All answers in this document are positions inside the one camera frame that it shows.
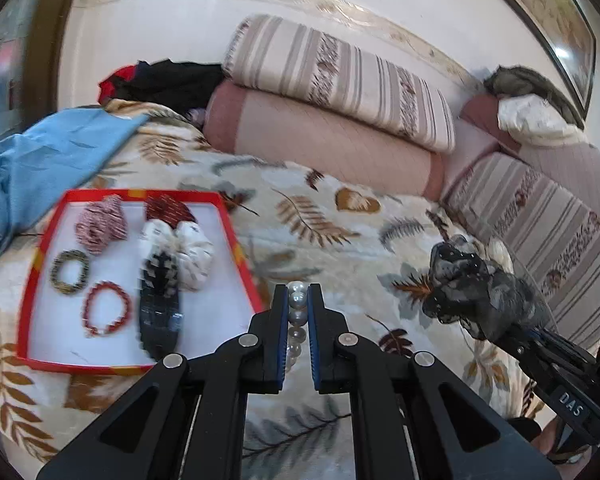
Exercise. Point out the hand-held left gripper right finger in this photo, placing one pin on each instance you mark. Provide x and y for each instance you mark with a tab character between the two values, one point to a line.
314	340

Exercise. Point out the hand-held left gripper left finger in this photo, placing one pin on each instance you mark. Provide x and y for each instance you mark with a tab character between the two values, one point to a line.
280	340

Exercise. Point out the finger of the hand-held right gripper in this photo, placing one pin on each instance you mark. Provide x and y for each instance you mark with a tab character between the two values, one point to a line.
540	340

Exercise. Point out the grey sheer scrunchie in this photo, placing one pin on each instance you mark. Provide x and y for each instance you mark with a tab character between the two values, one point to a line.
480	285

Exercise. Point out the white cherry print scrunchie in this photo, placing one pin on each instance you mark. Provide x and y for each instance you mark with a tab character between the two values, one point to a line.
195	260

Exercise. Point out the black hair clip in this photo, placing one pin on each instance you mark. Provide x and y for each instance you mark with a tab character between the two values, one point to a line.
160	310

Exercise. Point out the red rimmed white tray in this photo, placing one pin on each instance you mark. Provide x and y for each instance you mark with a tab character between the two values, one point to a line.
55	330

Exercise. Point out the leaf print blanket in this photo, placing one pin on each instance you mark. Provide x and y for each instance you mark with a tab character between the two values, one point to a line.
330	240

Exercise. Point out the striped cushion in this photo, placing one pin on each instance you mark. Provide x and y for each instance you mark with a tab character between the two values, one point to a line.
330	75
530	210

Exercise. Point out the dark red scrunchie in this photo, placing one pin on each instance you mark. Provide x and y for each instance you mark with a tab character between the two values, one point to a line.
167	207

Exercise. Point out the pink bolster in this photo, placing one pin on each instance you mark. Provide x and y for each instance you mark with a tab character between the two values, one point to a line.
330	145
570	165

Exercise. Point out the pink white striped scrunchie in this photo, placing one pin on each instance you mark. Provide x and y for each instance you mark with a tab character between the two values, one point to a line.
100	225

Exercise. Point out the cream cloth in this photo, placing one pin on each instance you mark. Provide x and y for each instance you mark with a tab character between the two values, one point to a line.
535	120

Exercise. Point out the grey furry cloth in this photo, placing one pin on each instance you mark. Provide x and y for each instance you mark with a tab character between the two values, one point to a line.
520	80

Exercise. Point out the black clothing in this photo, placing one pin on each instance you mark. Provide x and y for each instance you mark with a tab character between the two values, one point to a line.
180	85

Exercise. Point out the blue cloth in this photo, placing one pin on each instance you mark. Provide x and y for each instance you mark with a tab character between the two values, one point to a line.
45	160

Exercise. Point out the red cloth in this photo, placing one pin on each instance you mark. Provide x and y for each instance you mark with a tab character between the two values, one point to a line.
110	87

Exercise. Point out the glass window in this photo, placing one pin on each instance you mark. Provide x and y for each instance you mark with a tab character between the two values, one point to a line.
10	70

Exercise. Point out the framed wall picture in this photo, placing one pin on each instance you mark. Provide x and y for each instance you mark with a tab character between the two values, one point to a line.
555	10

